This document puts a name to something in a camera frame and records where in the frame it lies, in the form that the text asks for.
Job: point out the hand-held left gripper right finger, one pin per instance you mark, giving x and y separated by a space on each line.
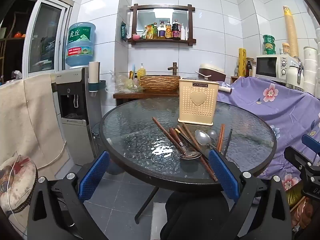
222 177

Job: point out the woven pattern wash basin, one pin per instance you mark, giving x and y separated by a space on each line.
158 83

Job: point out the white microwave oven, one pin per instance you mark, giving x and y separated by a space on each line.
266 66

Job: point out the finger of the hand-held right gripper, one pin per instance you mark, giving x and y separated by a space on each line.
296 157
311 142

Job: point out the reddish wooden chopstick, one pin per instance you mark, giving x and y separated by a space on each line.
220 137

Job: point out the white squeeze bottle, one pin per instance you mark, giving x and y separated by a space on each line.
183 33

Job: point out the tall stack of paper cups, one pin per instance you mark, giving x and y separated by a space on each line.
291 32

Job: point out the white thermos kettle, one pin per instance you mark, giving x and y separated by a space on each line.
293 76

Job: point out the beige towel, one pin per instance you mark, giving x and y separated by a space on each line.
25 115

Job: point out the yellow wrap roll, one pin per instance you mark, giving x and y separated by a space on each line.
242 62

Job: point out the purple floral cloth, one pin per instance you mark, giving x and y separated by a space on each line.
275 120

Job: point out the white rice paddle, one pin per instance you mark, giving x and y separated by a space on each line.
201 74

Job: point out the plain black chopstick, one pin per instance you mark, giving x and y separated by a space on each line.
228 142

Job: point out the wooden counter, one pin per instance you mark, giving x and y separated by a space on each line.
145 95

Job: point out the teal roll holder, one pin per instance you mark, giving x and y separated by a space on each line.
96 86

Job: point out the brown sauce bottle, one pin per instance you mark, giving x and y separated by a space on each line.
168 31

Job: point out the person's dark trouser leg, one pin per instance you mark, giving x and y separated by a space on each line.
195 217

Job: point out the blue water jug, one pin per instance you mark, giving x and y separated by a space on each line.
80 45

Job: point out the dark soy sauce bottle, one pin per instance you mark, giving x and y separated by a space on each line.
176 31

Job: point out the beige plastic utensil holder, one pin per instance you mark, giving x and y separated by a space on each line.
197 100

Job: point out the large metal spoon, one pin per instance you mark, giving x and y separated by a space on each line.
203 138

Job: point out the white pan with glass lid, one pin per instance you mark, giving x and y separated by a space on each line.
191 78

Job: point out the wooden framed mirror shelf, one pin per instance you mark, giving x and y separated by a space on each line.
162 41

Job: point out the yellow seasoning pouch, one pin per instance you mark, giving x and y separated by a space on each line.
150 33

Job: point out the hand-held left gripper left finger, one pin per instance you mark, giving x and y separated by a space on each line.
95 175

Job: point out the grey water dispenser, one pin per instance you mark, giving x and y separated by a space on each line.
72 105

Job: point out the green hanging packet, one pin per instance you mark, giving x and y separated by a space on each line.
124 31

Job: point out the white and brown rice cooker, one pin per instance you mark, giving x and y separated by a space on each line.
212 72

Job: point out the white framed sliding window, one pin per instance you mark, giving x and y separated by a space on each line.
45 37

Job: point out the purple label bottle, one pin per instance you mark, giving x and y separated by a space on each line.
162 32

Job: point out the black chopstick with gold band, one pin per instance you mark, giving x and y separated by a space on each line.
187 140

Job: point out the stack of white bowls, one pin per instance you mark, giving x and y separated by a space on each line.
311 65

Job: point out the small wooden box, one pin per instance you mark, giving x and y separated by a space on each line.
234 80

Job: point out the bronze faucet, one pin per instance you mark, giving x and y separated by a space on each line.
174 67

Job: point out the brown glass bottle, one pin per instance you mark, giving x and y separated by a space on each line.
248 68

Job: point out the round patterned cushion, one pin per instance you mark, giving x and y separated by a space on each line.
17 182

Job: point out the clear plastic bag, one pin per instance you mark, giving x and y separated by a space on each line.
125 83

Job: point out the yellow dish soap bottle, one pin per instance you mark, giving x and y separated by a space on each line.
141 72

